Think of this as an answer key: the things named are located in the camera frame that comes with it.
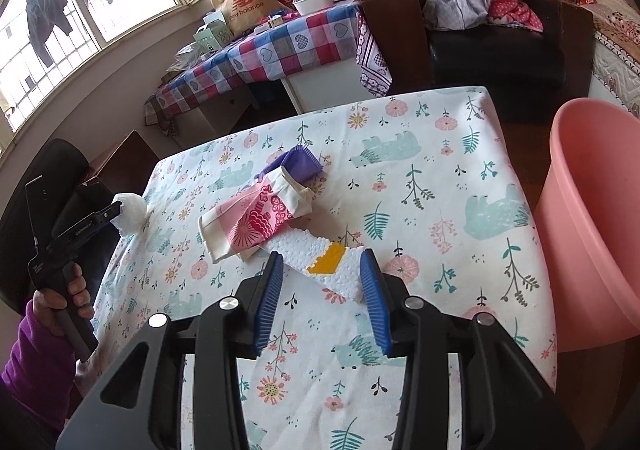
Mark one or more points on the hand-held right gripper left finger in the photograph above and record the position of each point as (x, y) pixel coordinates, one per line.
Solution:
(265, 305)

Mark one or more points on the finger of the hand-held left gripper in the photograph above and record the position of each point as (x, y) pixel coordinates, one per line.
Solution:
(111, 221)
(109, 208)

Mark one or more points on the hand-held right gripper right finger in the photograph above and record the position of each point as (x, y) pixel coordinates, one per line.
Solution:
(377, 305)

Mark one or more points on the white tissue ball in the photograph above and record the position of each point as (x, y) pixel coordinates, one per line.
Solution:
(131, 215)

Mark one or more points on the white foam net yellow tape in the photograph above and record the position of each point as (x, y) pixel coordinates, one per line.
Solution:
(310, 250)

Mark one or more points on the pink patterned paper bag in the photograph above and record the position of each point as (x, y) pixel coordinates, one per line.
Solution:
(260, 215)

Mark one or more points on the pink plastic bucket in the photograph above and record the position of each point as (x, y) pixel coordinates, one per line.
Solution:
(590, 230)

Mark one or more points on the person's left forearm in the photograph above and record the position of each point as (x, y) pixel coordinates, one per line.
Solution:
(35, 365)

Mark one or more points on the person's left hand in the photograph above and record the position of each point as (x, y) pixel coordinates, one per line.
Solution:
(80, 290)

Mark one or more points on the brown cardboard box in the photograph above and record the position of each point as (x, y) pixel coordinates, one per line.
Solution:
(130, 155)

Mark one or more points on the black chair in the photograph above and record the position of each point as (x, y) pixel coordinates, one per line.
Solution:
(65, 155)

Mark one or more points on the floral bear print tablecloth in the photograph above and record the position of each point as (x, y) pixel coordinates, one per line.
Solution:
(450, 180)

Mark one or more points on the clear plastic bag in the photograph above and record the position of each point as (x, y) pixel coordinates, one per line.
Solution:
(182, 58)

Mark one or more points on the green cardboard box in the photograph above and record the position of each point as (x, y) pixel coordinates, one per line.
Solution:
(212, 38)

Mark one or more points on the dark hanging jacket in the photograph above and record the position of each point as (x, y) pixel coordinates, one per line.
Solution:
(47, 15)

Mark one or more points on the white cabinet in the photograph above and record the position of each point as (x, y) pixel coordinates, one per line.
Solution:
(320, 90)

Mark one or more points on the purple patterned hanging cloth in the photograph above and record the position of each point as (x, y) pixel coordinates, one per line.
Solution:
(372, 60)

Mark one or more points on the checkered heart tablecloth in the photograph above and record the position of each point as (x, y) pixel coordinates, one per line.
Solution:
(300, 40)

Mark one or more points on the black leather armchair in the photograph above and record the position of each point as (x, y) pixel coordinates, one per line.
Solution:
(475, 60)

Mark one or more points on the white round bowl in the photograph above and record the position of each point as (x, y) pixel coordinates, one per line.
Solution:
(312, 3)

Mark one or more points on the pink dotted garment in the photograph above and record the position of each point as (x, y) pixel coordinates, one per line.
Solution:
(515, 5)

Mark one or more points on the bed with quilted mattress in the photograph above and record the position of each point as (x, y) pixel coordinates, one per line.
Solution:
(617, 75)

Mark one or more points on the brown floral blanket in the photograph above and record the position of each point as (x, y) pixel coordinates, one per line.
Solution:
(622, 38)

